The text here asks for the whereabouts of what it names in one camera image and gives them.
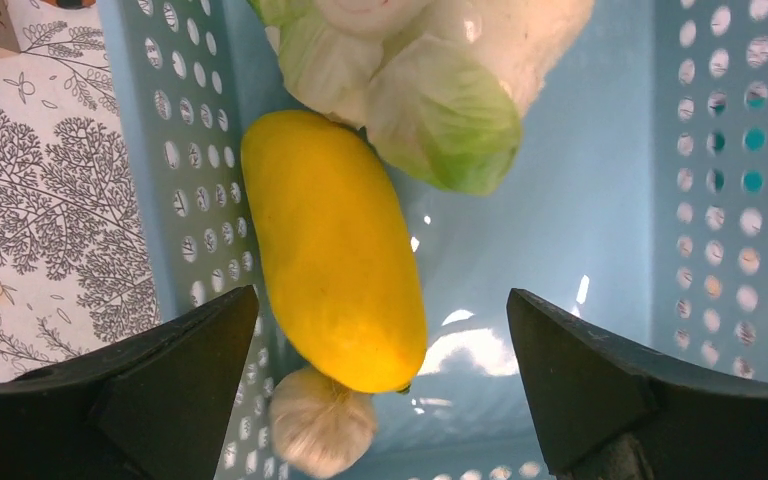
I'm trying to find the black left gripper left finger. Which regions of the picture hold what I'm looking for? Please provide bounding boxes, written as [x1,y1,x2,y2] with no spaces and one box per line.
[0,286,259,479]

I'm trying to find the toy garlic bulb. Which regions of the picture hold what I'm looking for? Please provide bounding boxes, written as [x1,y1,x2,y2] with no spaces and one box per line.
[268,366,379,479]

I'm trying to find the toy cauliflower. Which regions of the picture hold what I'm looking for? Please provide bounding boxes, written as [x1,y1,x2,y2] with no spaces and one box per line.
[252,0,595,195]

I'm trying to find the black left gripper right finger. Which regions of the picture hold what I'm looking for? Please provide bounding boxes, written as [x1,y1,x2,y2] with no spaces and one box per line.
[507,289,768,480]

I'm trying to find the blue perforated plastic basket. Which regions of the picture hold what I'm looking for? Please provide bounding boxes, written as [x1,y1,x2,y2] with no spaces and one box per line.
[99,1,768,479]

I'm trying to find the yellow toy mango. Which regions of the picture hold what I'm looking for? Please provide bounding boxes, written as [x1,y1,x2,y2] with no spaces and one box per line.
[241,110,428,394]

